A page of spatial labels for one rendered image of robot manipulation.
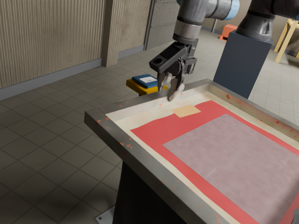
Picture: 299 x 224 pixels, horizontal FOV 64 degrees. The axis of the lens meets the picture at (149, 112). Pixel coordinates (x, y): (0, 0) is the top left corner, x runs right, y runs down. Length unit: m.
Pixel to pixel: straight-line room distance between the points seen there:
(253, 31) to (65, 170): 1.51
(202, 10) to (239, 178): 0.45
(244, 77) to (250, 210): 0.72
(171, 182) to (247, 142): 0.35
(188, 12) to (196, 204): 0.49
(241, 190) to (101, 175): 1.41
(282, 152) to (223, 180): 0.27
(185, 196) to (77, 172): 1.48
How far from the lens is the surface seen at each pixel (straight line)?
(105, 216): 1.66
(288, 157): 0.82
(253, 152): 0.75
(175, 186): 0.49
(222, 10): 0.78
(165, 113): 0.77
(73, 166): 1.95
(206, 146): 0.68
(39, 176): 1.91
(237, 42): 1.15
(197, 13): 0.72
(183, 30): 0.72
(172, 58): 0.72
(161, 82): 0.81
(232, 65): 1.17
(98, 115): 0.63
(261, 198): 0.62
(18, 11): 2.68
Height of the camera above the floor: 1.36
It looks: 30 degrees down
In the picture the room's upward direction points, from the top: 12 degrees clockwise
